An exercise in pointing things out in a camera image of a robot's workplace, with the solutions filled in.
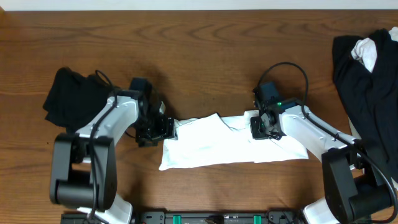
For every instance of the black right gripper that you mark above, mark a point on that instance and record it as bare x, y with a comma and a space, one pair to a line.
256, 133

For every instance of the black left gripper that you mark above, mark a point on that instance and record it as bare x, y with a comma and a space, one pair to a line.
166, 127

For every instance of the white t-shirt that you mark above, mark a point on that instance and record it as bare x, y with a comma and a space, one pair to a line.
224, 140

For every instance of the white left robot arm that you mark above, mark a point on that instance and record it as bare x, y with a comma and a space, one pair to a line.
83, 174

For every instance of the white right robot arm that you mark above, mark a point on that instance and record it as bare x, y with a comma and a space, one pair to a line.
355, 179

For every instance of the folded black garment left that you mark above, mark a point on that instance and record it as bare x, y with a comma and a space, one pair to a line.
74, 100

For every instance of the black garment pile right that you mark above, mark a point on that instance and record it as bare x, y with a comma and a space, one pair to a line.
370, 100

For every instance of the white garment in pile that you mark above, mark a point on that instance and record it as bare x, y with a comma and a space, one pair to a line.
378, 53

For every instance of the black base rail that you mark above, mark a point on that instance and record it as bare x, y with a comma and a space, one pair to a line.
270, 217

